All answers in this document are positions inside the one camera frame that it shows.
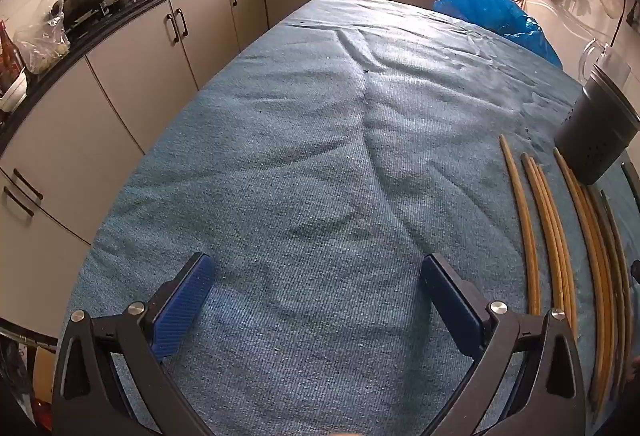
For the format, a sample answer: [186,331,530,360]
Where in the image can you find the blue table cloth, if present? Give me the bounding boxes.
[62,0,640,436]

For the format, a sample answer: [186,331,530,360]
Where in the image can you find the clear glass mug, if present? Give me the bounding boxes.
[580,38,632,89]

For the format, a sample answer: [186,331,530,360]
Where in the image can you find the beige kitchen cabinets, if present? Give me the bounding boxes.
[0,0,467,342]

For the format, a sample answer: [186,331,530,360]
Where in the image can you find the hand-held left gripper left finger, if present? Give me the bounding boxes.
[52,252,221,436]

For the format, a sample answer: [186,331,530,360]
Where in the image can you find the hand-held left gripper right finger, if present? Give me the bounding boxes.
[419,252,587,436]

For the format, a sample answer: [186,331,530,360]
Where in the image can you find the blue plastic bag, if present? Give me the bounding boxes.
[432,0,563,67]

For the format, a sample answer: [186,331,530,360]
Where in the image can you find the white bowls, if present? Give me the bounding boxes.
[0,67,29,113]

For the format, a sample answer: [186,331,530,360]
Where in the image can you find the black gas stove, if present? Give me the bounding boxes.
[65,0,177,36]

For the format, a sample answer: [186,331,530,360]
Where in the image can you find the dark grey perforated utensil holder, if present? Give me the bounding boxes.
[555,63,640,187]

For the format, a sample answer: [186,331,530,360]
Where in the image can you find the black cable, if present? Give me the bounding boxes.
[606,0,629,53]

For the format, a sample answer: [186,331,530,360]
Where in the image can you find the bunch of wooden chopsticks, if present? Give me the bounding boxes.
[498,134,635,417]

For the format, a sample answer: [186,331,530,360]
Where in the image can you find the clear plastic bag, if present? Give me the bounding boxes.
[14,0,72,75]

